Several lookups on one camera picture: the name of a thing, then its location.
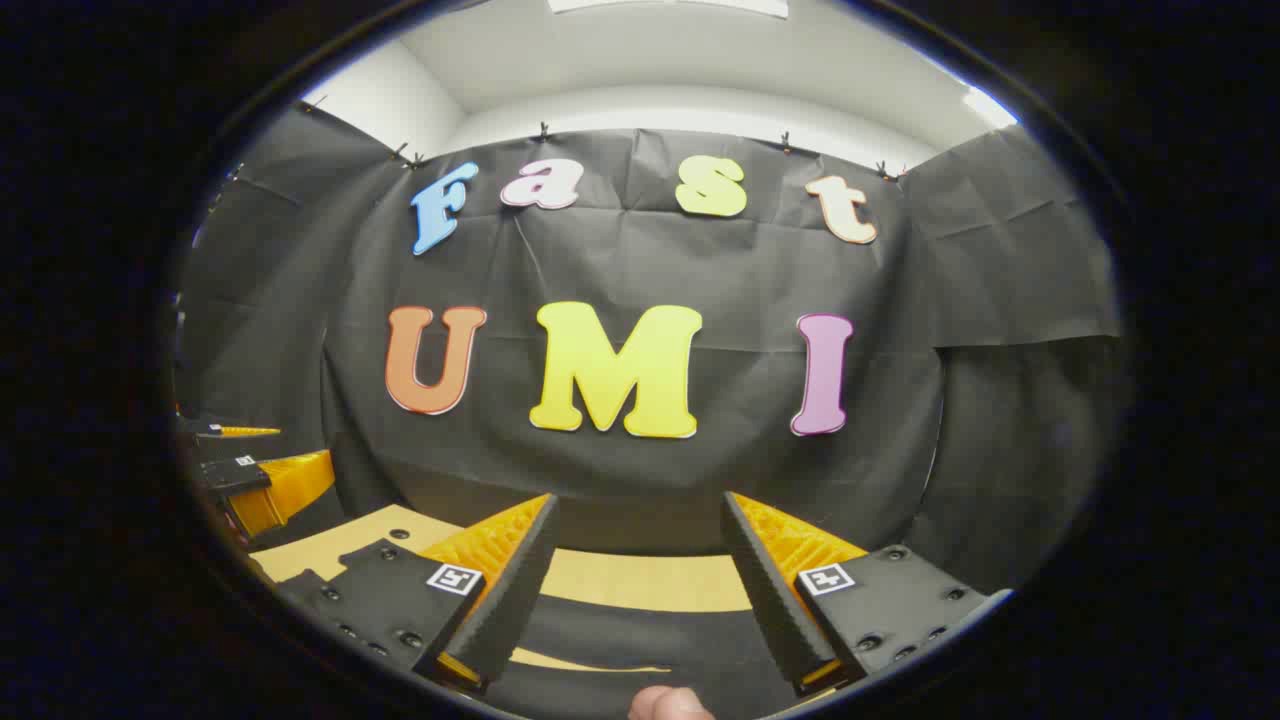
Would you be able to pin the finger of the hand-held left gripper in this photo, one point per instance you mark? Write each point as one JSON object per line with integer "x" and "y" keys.
{"x": 240, "y": 432}
{"x": 295, "y": 480}

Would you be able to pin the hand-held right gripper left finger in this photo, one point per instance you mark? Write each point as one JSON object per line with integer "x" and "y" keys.
{"x": 515, "y": 590}

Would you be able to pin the ceiling light panel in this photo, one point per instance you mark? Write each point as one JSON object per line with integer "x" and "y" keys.
{"x": 990, "y": 107}
{"x": 670, "y": 5}

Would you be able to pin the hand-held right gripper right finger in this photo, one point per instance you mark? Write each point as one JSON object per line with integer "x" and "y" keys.
{"x": 765, "y": 590}

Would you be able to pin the row of black cloth clips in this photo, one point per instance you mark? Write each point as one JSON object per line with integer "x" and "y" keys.
{"x": 544, "y": 131}

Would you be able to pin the dark grey jeans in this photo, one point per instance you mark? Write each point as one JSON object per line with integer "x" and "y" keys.
{"x": 640, "y": 630}

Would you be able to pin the black backdrop cloth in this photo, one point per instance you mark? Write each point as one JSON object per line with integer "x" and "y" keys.
{"x": 620, "y": 260}

